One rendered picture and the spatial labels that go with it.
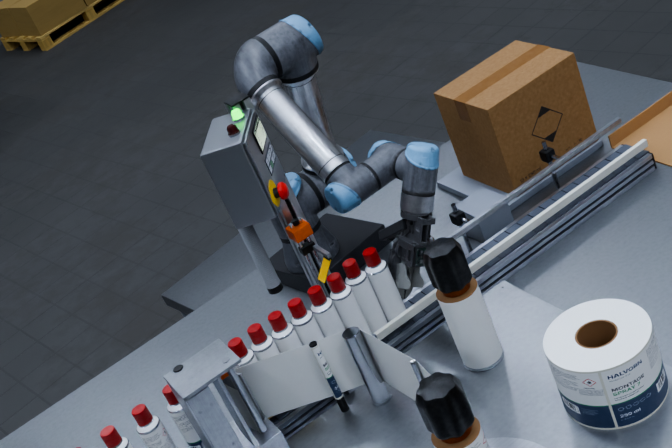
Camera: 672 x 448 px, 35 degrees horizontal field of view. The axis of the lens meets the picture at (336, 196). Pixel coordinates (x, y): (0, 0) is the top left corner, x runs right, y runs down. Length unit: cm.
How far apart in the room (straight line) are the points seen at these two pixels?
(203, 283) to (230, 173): 94
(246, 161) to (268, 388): 49
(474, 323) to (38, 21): 764
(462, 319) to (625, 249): 54
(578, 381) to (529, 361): 28
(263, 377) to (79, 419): 71
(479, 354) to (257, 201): 56
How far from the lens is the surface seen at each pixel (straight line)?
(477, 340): 219
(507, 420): 212
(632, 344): 197
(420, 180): 232
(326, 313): 232
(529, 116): 276
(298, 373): 224
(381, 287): 238
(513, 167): 276
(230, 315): 286
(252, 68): 246
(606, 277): 246
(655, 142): 289
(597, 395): 198
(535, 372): 220
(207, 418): 213
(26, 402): 472
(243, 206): 220
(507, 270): 254
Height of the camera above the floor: 230
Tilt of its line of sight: 28 degrees down
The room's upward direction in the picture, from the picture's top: 24 degrees counter-clockwise
